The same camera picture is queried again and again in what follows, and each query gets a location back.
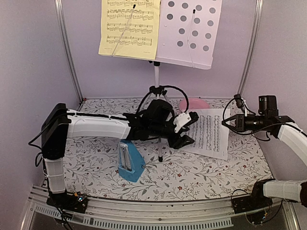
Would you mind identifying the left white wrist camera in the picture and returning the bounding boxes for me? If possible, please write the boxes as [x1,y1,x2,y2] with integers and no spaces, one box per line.
[173,112,199,133]

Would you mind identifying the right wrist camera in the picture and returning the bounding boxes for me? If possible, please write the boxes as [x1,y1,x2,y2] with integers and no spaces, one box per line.
[234,94,248,116]

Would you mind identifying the pink plate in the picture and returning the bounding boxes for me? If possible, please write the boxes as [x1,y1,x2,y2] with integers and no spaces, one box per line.
[178,98,210,112]

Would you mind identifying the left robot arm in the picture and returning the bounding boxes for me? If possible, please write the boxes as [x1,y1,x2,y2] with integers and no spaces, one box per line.
[37,99,199,208]

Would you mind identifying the lilac music stand with tripod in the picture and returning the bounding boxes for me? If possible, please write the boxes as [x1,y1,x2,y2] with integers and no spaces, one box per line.
[129,0,223,162]

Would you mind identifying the floral table mat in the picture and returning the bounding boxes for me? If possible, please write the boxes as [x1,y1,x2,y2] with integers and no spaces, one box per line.
[53,97,274,201]

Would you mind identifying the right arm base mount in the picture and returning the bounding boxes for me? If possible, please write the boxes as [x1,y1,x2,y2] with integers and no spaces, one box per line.
[231,189,273,214]

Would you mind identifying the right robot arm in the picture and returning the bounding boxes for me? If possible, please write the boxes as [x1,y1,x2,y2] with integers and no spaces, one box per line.
[221,94,307,209]

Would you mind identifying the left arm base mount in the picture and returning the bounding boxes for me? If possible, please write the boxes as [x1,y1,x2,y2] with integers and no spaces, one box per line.
[47,191,88,214]

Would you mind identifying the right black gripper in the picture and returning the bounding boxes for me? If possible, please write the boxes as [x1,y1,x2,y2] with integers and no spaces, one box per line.
[223,114,268,133]

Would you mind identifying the white sheet music page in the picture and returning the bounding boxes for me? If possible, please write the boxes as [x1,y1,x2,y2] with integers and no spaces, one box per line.
[181,108,230,160]

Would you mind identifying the blue metronome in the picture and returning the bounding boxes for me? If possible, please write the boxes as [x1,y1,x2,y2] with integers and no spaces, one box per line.
[118,140,145,183]

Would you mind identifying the yellow sheet music page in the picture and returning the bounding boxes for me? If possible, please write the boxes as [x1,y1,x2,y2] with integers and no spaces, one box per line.
[98,0,161,60]

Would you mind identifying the front aluminium rail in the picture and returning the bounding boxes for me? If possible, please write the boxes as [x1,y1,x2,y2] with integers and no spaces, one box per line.
[21,185,301,230]

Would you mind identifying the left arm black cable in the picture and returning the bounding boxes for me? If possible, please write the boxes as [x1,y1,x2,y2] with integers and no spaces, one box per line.
[136,85,190,115]

